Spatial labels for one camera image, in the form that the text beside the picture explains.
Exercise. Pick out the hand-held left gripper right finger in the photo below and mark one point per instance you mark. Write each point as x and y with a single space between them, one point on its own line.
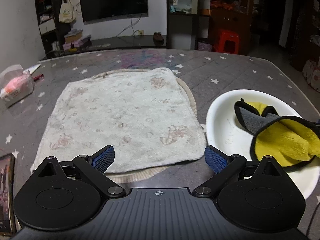
216 158

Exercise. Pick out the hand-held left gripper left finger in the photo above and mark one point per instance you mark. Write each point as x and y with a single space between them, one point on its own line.
103 158

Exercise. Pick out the white bowl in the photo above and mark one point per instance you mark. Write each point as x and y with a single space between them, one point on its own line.
225 120

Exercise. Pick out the yellow grey microfiber cloth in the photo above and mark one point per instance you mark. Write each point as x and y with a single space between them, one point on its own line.
282 140

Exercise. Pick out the white patterned towel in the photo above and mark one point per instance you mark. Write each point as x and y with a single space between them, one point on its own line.
120 110

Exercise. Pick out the beige round mat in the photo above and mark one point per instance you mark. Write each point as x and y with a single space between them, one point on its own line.
187 90

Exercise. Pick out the smartphone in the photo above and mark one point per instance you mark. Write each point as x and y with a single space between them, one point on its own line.
5 192

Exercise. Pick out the red pen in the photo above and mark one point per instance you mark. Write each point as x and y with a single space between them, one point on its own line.
38 77

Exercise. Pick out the purple patterned bin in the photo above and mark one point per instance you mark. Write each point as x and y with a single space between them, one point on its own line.
204 46

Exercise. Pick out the white paper sheet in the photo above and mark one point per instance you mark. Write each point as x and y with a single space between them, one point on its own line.
32 68

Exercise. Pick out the tissue pack in plastic bag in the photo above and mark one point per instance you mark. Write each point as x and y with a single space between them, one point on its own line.
15 85

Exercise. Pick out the dark television stand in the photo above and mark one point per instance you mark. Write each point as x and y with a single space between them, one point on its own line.
125 43

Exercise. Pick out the red plastic stool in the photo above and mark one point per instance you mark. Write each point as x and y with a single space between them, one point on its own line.
225 36

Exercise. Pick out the cardboard box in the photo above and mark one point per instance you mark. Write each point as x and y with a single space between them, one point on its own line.
73 37

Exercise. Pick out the white polka dot storage box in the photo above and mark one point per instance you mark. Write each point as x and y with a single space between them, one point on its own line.
311 73

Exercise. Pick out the brown shoe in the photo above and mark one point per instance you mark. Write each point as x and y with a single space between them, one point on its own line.
158 37

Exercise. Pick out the brown wooden cabinet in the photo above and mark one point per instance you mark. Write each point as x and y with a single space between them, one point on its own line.
225 22

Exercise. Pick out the small orange box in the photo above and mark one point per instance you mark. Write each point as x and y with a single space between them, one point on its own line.
206 12

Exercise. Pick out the cream tote bag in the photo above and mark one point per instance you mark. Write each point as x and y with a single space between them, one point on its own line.
67 12

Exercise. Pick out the glass display cabinet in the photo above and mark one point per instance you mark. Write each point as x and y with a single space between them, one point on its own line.
182 10

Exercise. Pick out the pile of oranges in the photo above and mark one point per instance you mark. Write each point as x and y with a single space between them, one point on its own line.
222 5

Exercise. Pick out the dark open shelf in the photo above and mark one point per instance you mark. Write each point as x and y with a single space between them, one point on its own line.
306 30

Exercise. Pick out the black flat television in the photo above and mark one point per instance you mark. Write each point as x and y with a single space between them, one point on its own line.
112 0

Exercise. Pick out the dark bookshelf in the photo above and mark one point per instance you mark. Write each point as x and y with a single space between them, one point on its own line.
46 10

